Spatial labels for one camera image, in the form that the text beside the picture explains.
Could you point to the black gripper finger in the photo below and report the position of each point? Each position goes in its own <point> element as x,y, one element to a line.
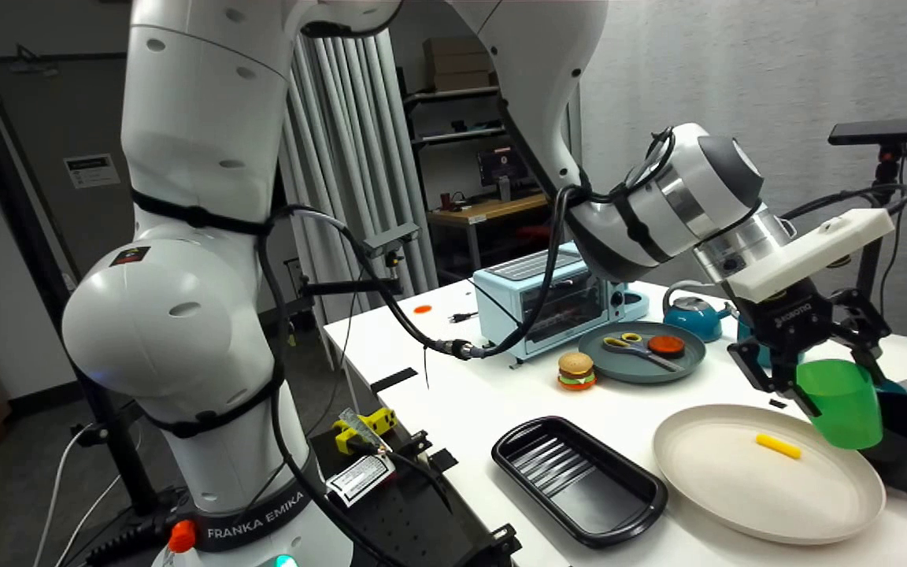
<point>770,369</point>
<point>863,345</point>

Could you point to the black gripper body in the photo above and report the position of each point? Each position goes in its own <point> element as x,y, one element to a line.
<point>788,324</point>

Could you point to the green plastic cup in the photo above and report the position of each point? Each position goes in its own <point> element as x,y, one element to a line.
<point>842,411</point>

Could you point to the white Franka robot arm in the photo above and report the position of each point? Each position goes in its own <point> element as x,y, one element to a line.
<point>191,128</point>

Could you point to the beige round plate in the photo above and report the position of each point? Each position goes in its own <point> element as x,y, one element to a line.
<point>748,492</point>

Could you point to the grey round plate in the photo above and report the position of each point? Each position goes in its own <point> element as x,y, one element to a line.
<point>622,369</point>

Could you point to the yellow toy fry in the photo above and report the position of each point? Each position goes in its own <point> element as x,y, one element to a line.
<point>780,445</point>

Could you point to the red toy patty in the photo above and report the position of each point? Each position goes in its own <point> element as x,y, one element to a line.
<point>664,345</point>

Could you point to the grey toy utensil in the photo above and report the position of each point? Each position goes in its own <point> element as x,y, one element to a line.
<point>646,357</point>

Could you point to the black tripod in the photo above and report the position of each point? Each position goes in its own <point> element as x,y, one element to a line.
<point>881,209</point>

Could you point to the toy burger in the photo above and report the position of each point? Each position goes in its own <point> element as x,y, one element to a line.
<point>577,369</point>

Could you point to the black rectangular tray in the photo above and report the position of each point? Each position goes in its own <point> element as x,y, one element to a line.
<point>581,483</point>

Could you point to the light blue toaster oven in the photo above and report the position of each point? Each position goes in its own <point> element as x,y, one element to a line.
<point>536,295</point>

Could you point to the small black object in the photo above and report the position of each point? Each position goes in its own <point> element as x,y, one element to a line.
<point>464,315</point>

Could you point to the wooden background table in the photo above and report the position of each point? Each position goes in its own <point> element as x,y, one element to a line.
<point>488,209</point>

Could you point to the small orange object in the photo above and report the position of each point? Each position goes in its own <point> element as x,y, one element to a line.
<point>422,309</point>

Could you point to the dark background shelf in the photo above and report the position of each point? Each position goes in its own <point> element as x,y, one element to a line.
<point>464,115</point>

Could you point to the yellow clamp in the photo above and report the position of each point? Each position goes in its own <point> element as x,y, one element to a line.
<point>362,429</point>

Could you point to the cardboard box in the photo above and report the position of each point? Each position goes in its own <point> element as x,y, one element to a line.
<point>459,64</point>

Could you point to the white folding screen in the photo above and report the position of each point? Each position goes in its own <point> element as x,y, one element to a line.
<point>354,136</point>

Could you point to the spray bottle orange cap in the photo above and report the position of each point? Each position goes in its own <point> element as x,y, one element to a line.
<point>184,539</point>

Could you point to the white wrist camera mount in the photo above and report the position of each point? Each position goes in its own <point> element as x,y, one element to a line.
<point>809,256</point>

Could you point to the black tripod camera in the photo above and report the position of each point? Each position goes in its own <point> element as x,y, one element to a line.
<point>896,131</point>

